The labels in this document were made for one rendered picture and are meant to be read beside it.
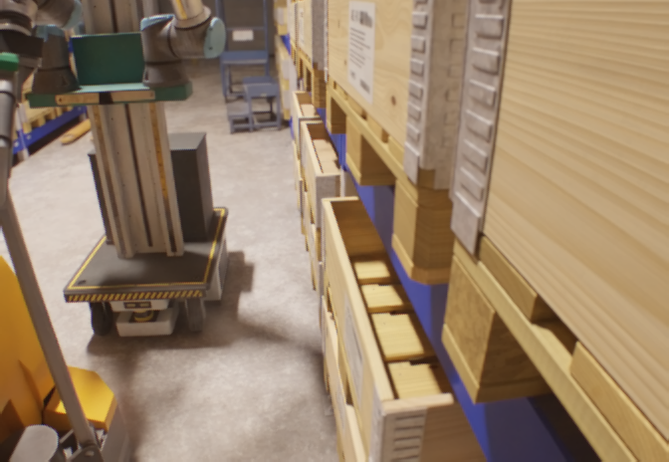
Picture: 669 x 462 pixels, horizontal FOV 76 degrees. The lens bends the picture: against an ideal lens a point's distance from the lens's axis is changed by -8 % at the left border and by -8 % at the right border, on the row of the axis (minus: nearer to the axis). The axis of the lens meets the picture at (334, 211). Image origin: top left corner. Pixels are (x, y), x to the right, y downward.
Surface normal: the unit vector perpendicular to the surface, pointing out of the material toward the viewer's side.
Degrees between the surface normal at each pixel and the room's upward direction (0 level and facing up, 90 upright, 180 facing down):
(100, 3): 90
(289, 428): 0
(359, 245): 90
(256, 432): 0
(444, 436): 90
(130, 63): 90
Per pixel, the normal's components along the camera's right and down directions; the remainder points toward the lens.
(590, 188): -0.99, 0.05
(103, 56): 0.11, 0.40
